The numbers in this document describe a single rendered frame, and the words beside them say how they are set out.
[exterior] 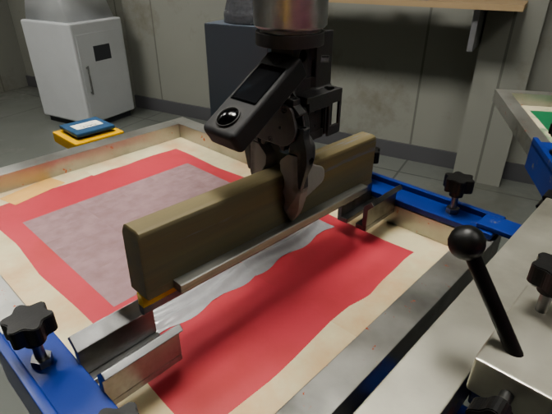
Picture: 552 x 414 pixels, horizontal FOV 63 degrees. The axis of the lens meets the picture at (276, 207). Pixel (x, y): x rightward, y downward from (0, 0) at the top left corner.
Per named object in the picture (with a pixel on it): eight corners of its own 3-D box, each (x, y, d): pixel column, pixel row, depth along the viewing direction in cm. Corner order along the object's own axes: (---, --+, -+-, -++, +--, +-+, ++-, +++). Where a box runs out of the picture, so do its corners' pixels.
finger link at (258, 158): (294, 196, 60) (304, 134, 55) (262, 213, 56) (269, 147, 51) (277, 186, 62) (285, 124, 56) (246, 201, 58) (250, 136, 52)
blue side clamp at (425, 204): (322, 202, 85) (324, 168, 81) (338, 193, 88) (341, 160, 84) (482, 269, 67) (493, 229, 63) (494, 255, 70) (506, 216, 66)
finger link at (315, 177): (334, 210, 56) (330, 138, 52) (303, 229, 52) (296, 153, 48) (315, 205, 58) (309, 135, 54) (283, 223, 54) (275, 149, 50)
